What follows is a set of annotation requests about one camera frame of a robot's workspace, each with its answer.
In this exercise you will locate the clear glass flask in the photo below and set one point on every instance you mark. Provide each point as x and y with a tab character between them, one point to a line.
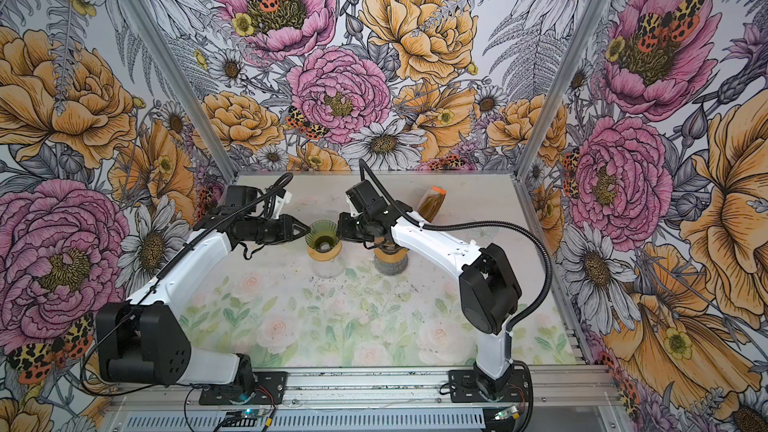
328	269

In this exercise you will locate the white vented cable duct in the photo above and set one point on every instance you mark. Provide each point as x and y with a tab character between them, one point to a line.
457	419

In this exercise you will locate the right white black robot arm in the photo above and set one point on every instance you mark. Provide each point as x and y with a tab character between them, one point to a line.
489	291

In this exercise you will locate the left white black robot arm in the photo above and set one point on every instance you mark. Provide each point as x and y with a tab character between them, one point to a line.
144	340

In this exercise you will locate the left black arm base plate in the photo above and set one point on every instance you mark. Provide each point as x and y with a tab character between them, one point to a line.
268	388

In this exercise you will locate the aluminium rail frame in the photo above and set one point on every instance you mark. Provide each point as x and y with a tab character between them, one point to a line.
325	389

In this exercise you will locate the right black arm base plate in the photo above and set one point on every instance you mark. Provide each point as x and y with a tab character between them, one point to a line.
474	386

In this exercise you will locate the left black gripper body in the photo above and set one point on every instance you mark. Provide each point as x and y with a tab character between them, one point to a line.
270	230

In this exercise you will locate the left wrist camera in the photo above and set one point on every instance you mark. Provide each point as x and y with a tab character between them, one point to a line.
281	199

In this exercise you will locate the green glass dripper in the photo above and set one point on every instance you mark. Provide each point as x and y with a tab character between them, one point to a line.
322	228

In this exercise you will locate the brown coffee filter stack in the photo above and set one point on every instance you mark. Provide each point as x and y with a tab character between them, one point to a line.
431	203

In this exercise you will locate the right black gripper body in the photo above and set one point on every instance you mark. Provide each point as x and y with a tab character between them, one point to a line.
355	228

